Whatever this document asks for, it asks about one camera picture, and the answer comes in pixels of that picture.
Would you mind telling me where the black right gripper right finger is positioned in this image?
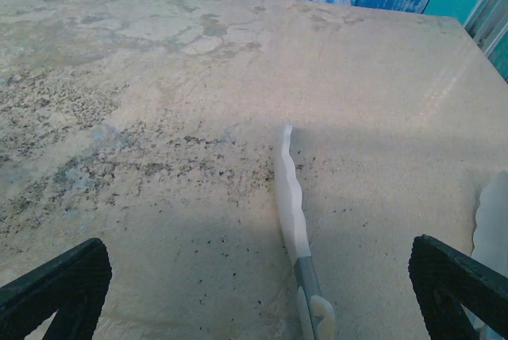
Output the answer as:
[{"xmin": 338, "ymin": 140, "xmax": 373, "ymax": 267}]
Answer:
[{"xmin": 408, "ymin": 234, "xmax": 508, "ymax": 340}]

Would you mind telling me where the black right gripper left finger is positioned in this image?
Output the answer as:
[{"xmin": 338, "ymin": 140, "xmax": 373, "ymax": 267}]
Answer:
[{"xmin": 0, "ymin": 237, "xmax": 114, "ymax": 340}]

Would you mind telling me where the aluminium corner post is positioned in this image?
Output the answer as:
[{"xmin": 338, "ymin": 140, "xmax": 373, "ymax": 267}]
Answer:
[{"xmin": 462, "ymin": 0, "xmax": 508, "ymax": 55}]

